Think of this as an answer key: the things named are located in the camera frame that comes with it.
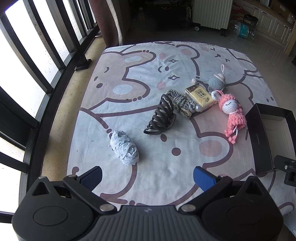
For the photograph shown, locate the cartoon bear bed sheet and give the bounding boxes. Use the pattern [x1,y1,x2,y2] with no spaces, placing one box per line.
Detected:
[67,41,296,216]

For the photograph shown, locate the twisted rope tassel with pearls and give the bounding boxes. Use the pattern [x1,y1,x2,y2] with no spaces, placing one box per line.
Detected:
[165,89,197,119]

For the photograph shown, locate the black cardboard box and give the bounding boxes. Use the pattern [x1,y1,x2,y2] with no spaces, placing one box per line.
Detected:
[245,103,295,175]

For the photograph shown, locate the yellow tissue pack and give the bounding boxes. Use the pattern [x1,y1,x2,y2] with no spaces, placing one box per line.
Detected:
[185,83,215,112]

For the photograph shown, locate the brown curtain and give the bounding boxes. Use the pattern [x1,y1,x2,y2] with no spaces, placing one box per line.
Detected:
[89,0,124,48]

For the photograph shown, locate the water bottle pack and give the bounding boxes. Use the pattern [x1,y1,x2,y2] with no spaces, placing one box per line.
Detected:
[228,20,256,41]

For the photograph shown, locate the black hair claw clip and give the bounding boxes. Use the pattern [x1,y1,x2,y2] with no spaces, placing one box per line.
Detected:
[144,94,177,135]

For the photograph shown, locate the blue crochet doll pendant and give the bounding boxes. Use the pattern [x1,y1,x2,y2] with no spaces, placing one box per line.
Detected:
[191,64,226,93]

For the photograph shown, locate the pink crochet bunny doll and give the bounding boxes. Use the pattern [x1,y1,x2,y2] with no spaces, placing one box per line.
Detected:
[211,90,247,144]

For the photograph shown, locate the cream cabinets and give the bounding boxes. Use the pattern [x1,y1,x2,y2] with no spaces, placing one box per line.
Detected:
[233,1,294,48]

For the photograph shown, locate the white radiator heater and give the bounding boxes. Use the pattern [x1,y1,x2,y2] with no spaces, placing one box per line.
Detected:
[192,0,233,30]

